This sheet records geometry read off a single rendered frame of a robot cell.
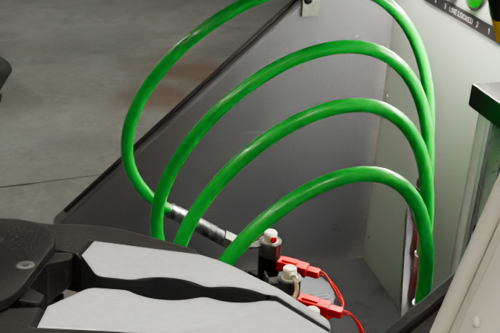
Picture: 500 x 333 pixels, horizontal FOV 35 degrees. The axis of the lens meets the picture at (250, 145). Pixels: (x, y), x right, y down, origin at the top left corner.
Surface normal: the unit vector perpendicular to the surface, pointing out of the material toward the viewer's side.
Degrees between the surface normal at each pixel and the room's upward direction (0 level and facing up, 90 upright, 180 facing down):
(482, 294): 76
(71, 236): 8
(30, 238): 8
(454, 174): 90
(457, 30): 90
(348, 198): 90
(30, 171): 0
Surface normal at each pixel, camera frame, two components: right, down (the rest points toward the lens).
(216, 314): 0.06, -0.95
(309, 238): 0.26, 0.43
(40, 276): 0.99, 0.08
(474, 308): -0.93, -0.15
